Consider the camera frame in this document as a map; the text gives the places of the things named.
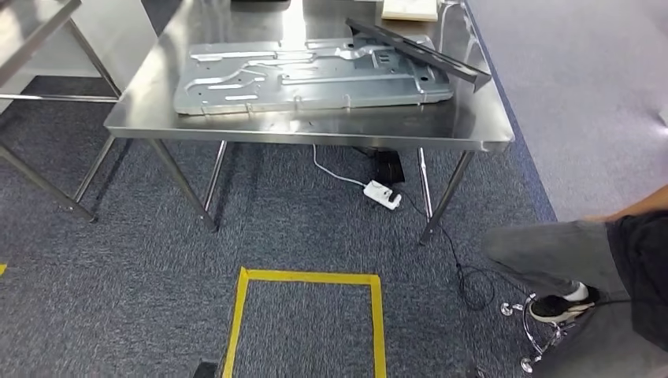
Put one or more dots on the tan cardboard board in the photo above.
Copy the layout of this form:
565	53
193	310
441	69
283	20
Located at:
409	9

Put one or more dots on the stamped sheet metal plate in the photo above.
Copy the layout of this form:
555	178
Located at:
313	88

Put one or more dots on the white cabinet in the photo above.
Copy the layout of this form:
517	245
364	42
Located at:
125	41

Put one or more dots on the person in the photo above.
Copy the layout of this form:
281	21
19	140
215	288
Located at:
548	250

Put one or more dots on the stainless steel workbench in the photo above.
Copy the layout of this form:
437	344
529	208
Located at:
365	125

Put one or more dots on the stainless steel table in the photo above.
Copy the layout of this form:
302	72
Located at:
31	31

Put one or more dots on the white power strip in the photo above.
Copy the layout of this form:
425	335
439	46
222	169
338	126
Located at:
381	195

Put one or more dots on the black power adapter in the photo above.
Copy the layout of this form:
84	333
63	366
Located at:
389	167

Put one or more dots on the black plastic car part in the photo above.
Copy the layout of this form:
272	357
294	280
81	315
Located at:
417	52

